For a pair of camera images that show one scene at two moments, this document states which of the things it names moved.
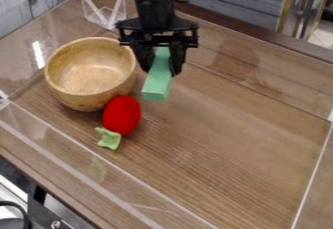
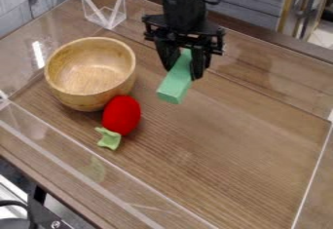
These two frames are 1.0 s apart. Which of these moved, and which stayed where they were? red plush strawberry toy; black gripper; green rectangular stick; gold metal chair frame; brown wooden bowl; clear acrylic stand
Moved: black gripper; green rectangular stick
Stayed: gold metal chair frame; red plush strawberry toy; brown wooden bowl; clear acrylic stand
